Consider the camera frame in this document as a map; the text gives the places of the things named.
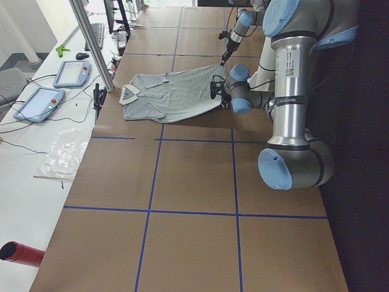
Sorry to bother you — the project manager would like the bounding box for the brown paper table cover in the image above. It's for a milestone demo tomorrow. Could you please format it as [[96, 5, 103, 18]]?
[[29, 5, 350, 292]]

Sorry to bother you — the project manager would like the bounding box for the red cylinder tube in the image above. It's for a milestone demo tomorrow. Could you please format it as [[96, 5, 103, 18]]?
[[1, 242, 45, 268]]

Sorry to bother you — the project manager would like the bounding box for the green plastic clamp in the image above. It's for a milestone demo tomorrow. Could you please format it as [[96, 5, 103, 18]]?
[[55, 44, 71, 58]]

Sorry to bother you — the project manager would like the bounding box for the blue teach pendant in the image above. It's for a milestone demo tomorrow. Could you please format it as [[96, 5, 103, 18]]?
[[13, 87, 65, 123], [53, 60, 91, 88]]

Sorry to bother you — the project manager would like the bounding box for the black monitor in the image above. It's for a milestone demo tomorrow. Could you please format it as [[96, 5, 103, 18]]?
[[103, 0, 132, 34]]

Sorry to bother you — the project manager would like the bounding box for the black computer mouse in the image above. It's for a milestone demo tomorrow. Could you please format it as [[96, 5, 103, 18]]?
[[75, 52, 89, 60]]

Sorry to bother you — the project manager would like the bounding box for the blue white striped shirt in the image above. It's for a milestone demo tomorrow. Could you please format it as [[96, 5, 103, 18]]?
[[123, 64, 224, 123]]

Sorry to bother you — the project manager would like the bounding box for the clear plastic bag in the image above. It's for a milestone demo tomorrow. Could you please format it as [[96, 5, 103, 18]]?
[[33, 127, 92, 181]]

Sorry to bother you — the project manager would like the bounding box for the black keyboard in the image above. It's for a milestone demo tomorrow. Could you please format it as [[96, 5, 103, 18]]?
[[90, 23, 105, 49]]

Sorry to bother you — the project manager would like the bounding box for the aluminium frame post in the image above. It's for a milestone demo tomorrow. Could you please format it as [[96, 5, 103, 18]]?
[[69, 0, 115, 92]]

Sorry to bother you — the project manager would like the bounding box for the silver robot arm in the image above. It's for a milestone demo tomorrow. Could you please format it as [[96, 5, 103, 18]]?
[[218, 1, 270, 66], [210, 0, 360, 190]]

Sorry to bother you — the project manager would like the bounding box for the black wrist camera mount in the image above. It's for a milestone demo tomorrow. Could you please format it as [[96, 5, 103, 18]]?
[[210, 81, 224, 100], [218, 30, 230, 40]]

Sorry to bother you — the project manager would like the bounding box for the lower blue teach pendant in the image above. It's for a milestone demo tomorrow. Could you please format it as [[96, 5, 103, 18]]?
[[13, 87, 65, 123]]

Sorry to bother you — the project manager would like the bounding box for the black desk cable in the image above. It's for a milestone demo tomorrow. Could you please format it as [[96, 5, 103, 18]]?
[[0, 75, 95, 153]]

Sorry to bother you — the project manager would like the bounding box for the upper blue teach pendant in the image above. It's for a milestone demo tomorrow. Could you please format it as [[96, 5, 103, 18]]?
[[53, 60, 91, 88]]

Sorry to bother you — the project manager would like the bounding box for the black clamp tool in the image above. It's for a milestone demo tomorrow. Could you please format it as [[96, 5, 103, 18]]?
[[93, 83, 107, 120]]

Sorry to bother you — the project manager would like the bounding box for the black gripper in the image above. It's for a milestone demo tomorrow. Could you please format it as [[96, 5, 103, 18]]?
[[220, 89, 232, 107], [221, 40, 240, 66]]

